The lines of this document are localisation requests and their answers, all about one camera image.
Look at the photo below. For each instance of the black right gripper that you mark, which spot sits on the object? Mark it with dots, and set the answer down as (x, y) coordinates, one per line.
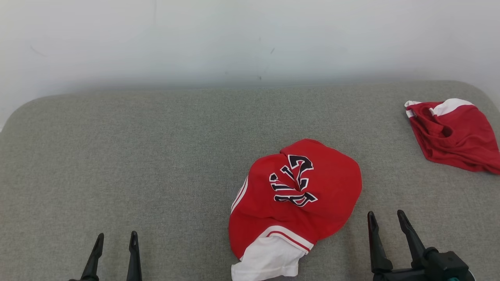
(402, 275)

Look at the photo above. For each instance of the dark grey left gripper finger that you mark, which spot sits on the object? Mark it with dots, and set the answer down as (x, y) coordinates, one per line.
(93, 261)
(134, 259)

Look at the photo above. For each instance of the red and white basketball jersey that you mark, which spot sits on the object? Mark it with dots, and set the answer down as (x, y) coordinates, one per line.
(293, 210)

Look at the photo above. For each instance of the red shorts with white stripe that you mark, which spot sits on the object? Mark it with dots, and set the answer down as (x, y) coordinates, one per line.
(457, 136)

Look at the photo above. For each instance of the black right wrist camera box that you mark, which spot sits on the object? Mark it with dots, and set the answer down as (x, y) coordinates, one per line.
(447, 263)

